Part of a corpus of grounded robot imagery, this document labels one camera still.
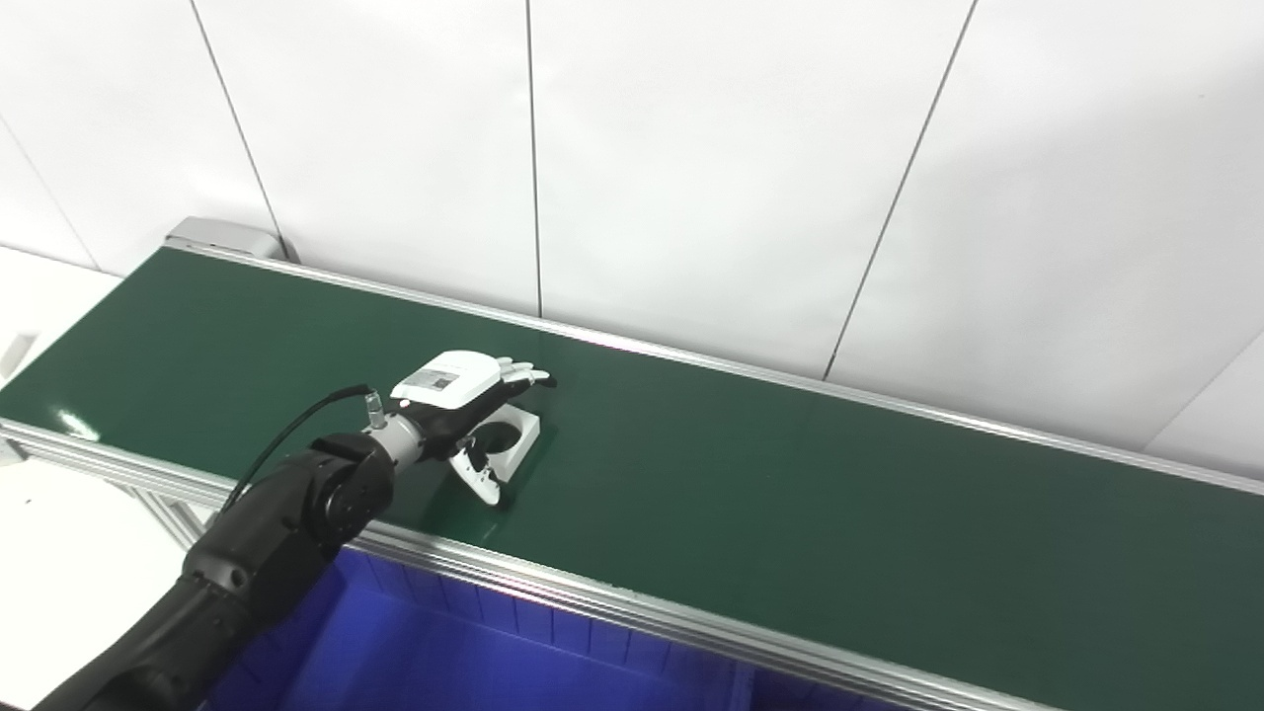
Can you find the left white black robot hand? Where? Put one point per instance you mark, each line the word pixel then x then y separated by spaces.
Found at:
pixel 449 385

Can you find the white square part with hole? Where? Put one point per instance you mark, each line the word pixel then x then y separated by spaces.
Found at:
pixel 523 434

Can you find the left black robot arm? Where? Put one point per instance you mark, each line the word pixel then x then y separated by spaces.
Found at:
pixel 267 538

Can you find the green conveyor belt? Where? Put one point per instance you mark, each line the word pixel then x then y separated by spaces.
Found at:
pixel 592 597
pixel 790 494

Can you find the grey conveyor end housing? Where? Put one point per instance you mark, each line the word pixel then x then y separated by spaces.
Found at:
pixel 222 237

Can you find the aluminium conveyor support strut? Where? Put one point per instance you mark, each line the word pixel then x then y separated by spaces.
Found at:
pixel 178 513

